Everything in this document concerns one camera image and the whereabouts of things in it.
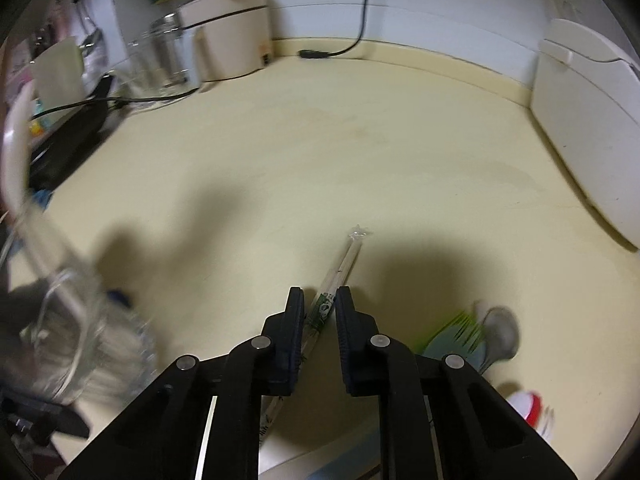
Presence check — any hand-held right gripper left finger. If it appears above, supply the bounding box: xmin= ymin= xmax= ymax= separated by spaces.
xmin=60 ymin=286 xmax=306 ymax=480

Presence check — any cream plastic cutting board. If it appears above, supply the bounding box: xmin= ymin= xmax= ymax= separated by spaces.
xmin=31 ymin=39 xmax=87 ymax=127

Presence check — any glass jar with metal lid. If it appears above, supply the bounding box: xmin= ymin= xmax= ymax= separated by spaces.
xmin=126 ymin=11 xmax=202 ymax=102

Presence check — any white rice cooker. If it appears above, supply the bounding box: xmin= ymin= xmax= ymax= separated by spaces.
xmin=530 ymin=17 xmax=640 ymax=252

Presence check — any black power cable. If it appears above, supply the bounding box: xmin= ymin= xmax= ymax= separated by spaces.
xmin=298 ymin=0 xmax=374 ymax=60

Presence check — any clear glass cup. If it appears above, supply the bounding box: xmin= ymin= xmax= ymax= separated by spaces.
xmin=0 ymin=200 xmax=159 ymax=407

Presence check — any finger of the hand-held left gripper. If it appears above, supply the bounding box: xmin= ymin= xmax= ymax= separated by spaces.
xmin=106 ymin=286 xmax=133 ymax=309
xmin=0 ymin=392 xmax=92 ymax=444

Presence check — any black electric griddle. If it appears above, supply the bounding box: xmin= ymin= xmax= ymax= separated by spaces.
xmin=29 ymin=73 xmax=119 ymax=189

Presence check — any metal spoon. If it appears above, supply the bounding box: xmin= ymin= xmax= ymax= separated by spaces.
xmin=476 ymin=306 xmax=522 ymax=377

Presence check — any beige electric pot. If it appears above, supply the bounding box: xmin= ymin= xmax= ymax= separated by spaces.
xmin=176 ymin=0 xmax=274 ymax=84

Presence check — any blue plastic spork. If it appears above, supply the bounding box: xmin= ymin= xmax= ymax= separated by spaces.
xmin=425 ymin=330 xmax=488 ymax=377

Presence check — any clear chopsticks green label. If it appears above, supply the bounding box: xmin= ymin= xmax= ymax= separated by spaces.
xmin=257 ymin=224 xmax=374 ymax=442

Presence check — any small white plastic spoon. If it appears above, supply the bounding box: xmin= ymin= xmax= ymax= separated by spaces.
xmin=506 ymin=391 xmax=537 ymax=420

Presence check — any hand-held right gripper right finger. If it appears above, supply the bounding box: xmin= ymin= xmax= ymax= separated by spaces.
xmin=334 ymin=286 xmax=578 ymax=480

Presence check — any green silicone basting brush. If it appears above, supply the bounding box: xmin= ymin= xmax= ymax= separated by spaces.
xmin=425 ymin=311 xmax=487 ymax=361

